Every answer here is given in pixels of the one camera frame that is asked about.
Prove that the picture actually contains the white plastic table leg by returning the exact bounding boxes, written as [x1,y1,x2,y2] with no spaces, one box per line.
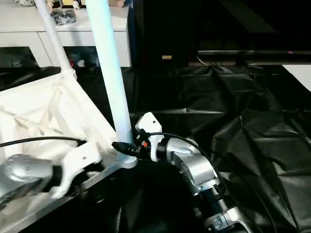
[33,0,78,80]
[84,0,134,168]

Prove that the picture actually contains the white plastic table top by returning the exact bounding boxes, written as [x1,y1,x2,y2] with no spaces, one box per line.
[0,71,139,233]

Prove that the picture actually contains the black fabric case gold label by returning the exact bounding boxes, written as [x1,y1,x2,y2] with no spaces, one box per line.
[128,0,311,68]

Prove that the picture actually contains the black plastic mat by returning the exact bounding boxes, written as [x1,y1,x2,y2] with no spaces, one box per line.
[0,64,311,233]

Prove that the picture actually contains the clear bag of black parts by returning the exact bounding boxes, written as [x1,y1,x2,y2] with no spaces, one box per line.
[50,8,77,26]

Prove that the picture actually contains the white cabinet with glass doors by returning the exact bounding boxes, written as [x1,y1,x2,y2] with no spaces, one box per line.
[0,0,132,69]

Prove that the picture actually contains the white flat board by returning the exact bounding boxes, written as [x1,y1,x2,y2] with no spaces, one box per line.
[281,64,311,92]

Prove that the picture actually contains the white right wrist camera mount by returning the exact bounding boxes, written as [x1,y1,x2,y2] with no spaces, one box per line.
[135,111,163,163]

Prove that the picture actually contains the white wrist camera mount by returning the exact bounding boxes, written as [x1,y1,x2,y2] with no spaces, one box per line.
[135,111,163,163]
[50,141,103,200]

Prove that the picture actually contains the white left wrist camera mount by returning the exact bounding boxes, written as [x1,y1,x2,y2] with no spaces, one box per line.
[50,141,103,200]

